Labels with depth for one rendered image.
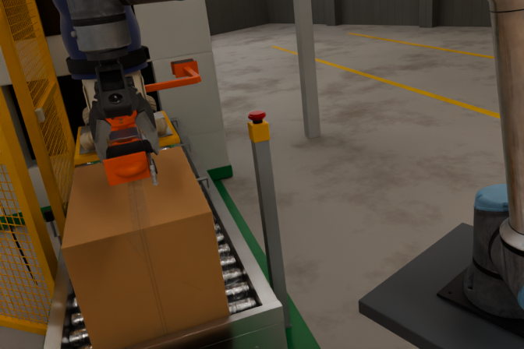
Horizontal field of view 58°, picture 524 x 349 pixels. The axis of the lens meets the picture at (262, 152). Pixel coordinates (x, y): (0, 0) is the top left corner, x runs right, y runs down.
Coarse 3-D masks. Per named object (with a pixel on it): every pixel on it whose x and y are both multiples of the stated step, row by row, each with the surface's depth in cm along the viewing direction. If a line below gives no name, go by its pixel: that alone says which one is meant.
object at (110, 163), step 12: (120, 144) 90; (132, 144) 88; (108, 156) 84; (120, 156) 83; (132, 156) 83; (144, 156) 84; (108, 168) 83; (108, 180) 83; (120, 180) 84; (132, 180) 85
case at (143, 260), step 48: (96, 192) 151; (144, 192) 146; (192, 192) 142; (96, 240) 123; (144, 240) 127; (192, 240) 131; (96, 288) 127; (144, 288) 131; (192, 288) 136; (96, 336) 132; (144, 336) 136
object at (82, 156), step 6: (78, 132) 150; (78, 138) 144; (78, 144) 138; (108, 144) 135; (78, 150) 133; (84, 150) 130; (90, 150) 130; (78, 156) 128; (84, 156) 128; (90, 156) 128; (96, 156) 128; (78, 162) 127; (84, 162) 128
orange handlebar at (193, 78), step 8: (192, 72) 158; (176, 80) 149; (184, 80) 150; (192, 80) 150; (200, 80) 152; (152, 88) 147; (160, 88) 148; (168, 88) 149; (112, 120) 112; (120, 120) 109; (128, 120) 109; (112, 128) 106; (112, 144) 95; (120, 168) 82; (128, 168) 82; (136, 168) 83; (144, 168) 84; (120, 176) 83; (128, 176) 83
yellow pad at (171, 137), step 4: (164, 112) 161; (164, 116) 156; (168, 120) 151; (168, 124) 147; (168, 128) 141; (172, 128) 142; (168, 132) 137; (172, 132) 138; (176, 132) 138; (160, 136) 135; (164, 136) 135; (168, 136) 135; (172, 136) 135; (176, 136) 134; (160, 140) 133; (164, 140) 133; (168, 140) 133; (172, 140) 134; (176, 140) 134; (160, 144) 133; (164, 144) 133; (168, 144) 134
